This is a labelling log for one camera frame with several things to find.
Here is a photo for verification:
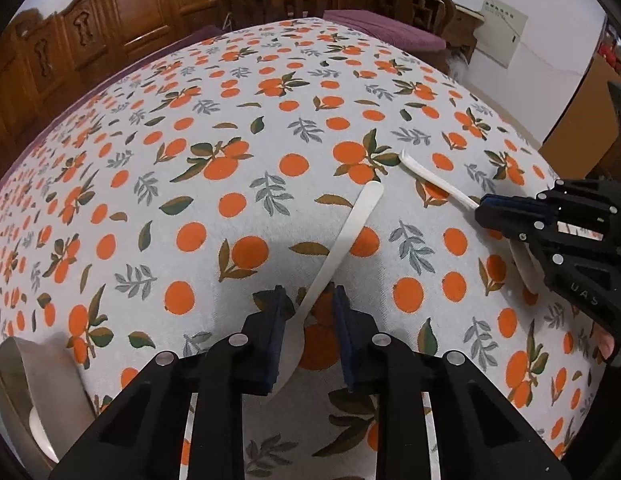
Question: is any wooden armchair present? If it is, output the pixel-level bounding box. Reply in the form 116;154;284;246
371;0;457;52

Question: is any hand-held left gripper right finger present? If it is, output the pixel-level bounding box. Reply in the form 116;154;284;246
333;284;574;480

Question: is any person's right hand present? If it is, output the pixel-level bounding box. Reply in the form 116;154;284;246
593;327;619;366

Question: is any brown wooden cabinet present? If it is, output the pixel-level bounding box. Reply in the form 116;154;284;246
539;54;621;181

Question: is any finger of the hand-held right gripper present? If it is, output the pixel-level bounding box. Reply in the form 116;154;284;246
481;178;619;226
474;204;566;267

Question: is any white plastic spoon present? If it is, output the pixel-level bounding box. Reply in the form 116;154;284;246
273;181;385;393
399;150;541;293

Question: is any wooden side table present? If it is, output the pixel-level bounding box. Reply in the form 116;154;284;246
443;2;485;67

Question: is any metal bowl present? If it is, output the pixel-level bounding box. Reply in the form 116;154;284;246
0;336;98;466

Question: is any orange print tablecloth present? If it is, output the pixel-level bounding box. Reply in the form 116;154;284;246
0;16;611;480

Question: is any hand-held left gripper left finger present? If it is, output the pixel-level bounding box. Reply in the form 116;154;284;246
49;285;296;480

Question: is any beige wall panel box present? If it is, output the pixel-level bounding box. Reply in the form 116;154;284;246
477;0;529;69

